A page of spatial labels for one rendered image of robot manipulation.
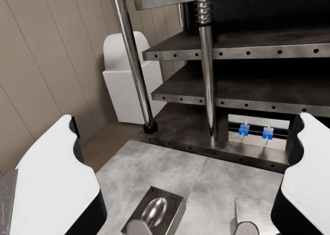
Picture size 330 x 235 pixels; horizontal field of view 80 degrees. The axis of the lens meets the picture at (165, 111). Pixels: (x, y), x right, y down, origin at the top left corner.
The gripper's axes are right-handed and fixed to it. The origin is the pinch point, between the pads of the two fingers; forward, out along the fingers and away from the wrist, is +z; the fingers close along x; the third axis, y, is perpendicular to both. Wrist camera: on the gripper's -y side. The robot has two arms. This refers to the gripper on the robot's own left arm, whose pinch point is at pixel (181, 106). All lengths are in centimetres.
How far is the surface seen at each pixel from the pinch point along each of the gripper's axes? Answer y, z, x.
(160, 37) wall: 43, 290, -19
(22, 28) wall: 16, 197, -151
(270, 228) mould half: 51, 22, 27
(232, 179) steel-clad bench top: 63, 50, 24
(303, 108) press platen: 36, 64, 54
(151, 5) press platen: -4, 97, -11
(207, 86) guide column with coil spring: 31, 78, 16
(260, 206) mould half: 51, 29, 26
